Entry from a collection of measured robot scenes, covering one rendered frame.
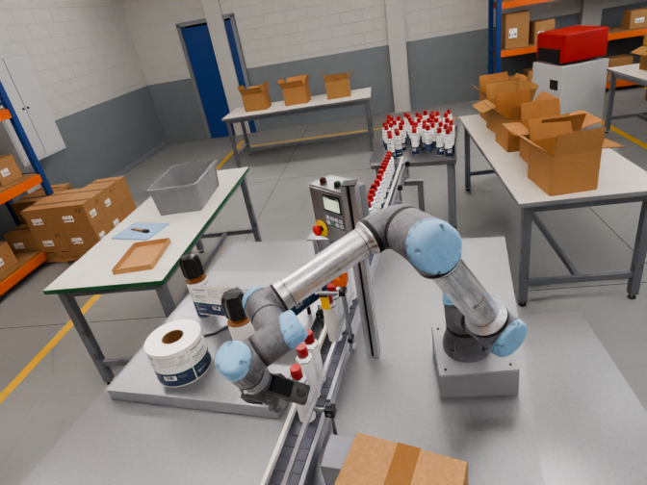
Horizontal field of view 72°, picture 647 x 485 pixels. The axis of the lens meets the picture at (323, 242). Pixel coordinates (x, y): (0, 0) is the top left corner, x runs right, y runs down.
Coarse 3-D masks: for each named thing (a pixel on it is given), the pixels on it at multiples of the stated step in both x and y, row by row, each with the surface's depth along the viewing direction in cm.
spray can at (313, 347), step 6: (306, 330) 141; (312, 336) 139; (306, 342) 139; (312, 342) 140; (318, 342) 142; (312, 348) 139; (318, 348) 141; (312, 354) 140; (318, 354) 142; (318, 360) 142; (318, 366) 143; (318, 372) 144; (318, 378) 145; (324, 378) 147
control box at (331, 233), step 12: (336, 180) 143; (312, 192) 144; (324, 192) 138; (336, 192) 135; (360, 192) 136; (312, 204) 147; (324, 216) 144; (336, 216) 139; (324, 228) 147; (336, 228) 142; (336, 240) 144
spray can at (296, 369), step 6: (294, 366) 127; (294, 372) 126; (300, 372) 127; (294, 378) 127; (300, 378) 127; (306, 378) 128; (306, 402) 130; (300, 408) 131; (306, 408) 131; (300, 414) 132; (312, 414) 133; (300, 420) 134; (312, 420) 134
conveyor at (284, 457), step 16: (352, 304) 183; (336, 352) 160; (336, 368) 153; (320, 400) 141; (320, 416) 136; (288, 432) 132; (288, 448) 128; (304, 448) 127; (304, 464) 122; (272, 480) 120
